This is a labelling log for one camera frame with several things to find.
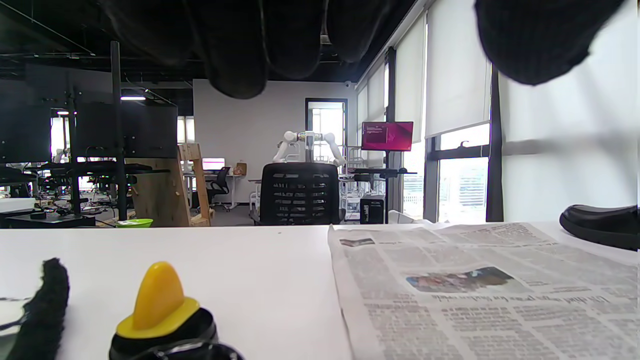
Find person's left hand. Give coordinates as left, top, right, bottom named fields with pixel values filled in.
left=100, top=0, right=627, bottom=100

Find yellow sponge shoe polish lid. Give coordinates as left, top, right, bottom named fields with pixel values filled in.
left=116, top=261, right=201, bottom=339

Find white grey polishing cloth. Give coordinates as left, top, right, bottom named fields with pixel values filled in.
left=0, top=257, right=71, bottom=360

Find printed newspaper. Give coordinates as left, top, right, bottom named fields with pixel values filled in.
left=327, top=221, right=640, bottom=360

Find black leather shoe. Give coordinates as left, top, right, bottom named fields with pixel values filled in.
left=559, top=204, right=640, bottom=252

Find white robot arms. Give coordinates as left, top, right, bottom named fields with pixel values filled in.
left=272, top=130, right=347, bottom=168

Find black hanging panel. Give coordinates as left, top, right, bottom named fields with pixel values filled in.
left=75, top=102, right=179, bottom=159
left=0, top=65, right=52, bottom=164

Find small black office chair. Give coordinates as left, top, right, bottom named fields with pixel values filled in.
left=205, top=166, right=233, bottom=211

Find white metal rack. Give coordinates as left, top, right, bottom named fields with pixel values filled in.
left=346, top=146, right=366, bottom=171

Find white roller blind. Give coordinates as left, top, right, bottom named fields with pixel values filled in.
left=425, top=0, right=492, bottom=139
left=395, top=15, right=427, bottom=146

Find red screen monitor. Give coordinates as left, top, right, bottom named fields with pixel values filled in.
left=361, top=121, right=415, bottom=152

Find black monitor stand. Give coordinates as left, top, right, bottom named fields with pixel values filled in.
left=350, top=150, right=418, bottom=225

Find black box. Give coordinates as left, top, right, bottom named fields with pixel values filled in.
left=359, top=195, right=387, bottom=225

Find black metal post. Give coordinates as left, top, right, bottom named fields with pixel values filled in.
left=110, top=41, right=129, bottom=222

